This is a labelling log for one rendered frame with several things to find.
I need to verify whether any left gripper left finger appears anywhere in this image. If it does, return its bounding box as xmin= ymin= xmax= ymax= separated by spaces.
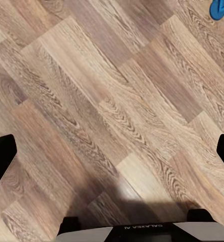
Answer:
xmin=0 ymin=134 xmax=17 ymax=179

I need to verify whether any sandal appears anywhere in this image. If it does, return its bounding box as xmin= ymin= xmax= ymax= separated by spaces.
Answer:
xmin=209 ymin=0 xmax=224 ymax=21

